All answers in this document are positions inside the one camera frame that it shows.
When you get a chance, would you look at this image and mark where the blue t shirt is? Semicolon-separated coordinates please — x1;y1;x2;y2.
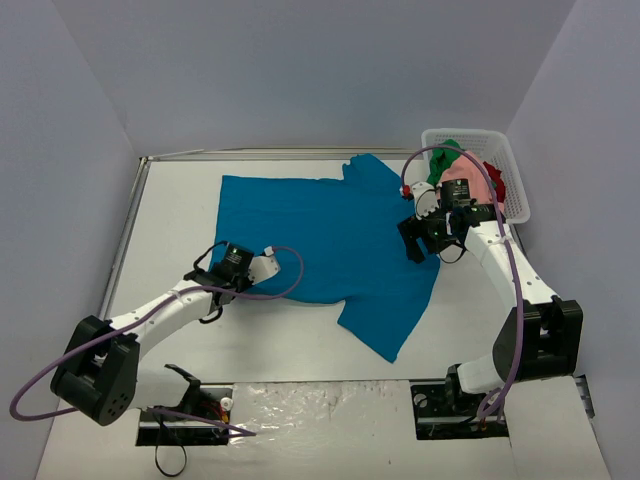
215;154;440;362

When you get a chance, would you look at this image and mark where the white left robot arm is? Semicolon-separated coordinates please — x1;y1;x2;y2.
50;243;254;426

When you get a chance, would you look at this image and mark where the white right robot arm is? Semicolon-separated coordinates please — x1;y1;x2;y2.
397;179;583;413

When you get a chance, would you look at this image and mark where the pink t shirt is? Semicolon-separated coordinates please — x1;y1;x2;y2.
440;156;505;212

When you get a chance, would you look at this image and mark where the green t shirt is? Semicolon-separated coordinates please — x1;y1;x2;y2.
427;139;461;186

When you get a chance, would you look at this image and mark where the red t shirt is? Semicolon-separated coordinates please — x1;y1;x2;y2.
483;162;506;203

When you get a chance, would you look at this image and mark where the white plastic laundry basket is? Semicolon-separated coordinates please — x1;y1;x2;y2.
421;128;530;225

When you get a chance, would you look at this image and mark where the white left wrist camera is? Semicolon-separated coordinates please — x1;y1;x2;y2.
248;254;281;285

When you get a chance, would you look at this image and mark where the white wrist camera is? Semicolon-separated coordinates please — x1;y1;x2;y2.
410;182;439;219
248;254;281;285

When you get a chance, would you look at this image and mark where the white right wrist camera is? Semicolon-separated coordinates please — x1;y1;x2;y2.
410;182;439;219

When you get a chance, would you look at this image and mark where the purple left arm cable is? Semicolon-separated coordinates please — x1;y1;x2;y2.
9;245;305;441

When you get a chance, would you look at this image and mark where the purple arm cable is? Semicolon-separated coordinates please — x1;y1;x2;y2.
9;245;305;441
399;144;526;420

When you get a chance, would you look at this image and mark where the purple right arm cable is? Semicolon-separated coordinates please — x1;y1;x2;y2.
399;144;526;420

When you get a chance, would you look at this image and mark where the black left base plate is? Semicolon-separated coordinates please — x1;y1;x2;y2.
135;383;235;447

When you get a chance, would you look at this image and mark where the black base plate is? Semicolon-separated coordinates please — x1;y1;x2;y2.
410;380;509;441
135;383;235;447

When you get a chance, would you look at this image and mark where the thin black cable loop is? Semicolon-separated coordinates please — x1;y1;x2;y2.
153;419;189;476

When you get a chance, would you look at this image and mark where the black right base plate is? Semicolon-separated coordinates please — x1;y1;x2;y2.
410;380;509;441

